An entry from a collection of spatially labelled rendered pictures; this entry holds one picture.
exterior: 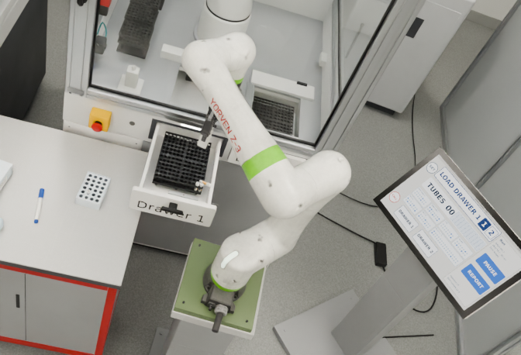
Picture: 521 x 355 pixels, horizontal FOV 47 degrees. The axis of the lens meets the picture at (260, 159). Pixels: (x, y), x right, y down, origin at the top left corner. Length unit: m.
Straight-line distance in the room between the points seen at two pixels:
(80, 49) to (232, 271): 0.89
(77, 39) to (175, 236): 1.12
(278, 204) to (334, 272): 1.76
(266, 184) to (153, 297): 1.48
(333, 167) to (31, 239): 1.04
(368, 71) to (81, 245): 1.11
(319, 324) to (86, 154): 1.40
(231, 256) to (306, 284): 1.33
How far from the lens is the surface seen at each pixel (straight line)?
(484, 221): 2.17
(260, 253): 1.86
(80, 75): 2.19
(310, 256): 3.22
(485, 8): 5.68
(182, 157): 2.18
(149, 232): 2.83
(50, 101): 3.54
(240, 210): 2.59
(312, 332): 2.97
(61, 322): 2.39
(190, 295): 2.01
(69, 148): 2.33
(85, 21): 2.03
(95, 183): 2.20
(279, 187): 1.49
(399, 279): 2.48
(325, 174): 1.57
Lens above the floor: 2.55
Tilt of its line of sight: 47 degrees down
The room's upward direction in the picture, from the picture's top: 24 degrees clockwise
